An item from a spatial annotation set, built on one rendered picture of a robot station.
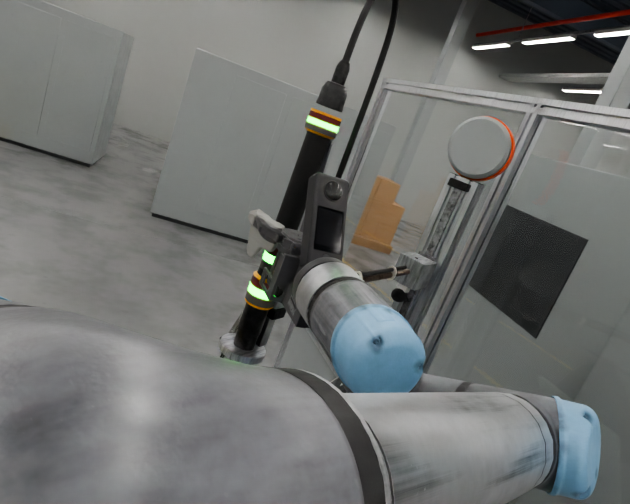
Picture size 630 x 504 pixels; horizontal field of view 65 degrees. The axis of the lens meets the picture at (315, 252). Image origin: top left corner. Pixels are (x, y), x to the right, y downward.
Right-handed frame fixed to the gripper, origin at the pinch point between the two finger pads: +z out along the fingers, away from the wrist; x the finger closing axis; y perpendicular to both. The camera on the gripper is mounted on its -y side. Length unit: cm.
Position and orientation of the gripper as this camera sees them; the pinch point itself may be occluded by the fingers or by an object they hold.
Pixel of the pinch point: (283, 218)
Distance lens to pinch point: 71.8
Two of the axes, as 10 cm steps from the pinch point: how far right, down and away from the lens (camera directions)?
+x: 8.8, 2.2, 4.3
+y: -3.5, 9.0, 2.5
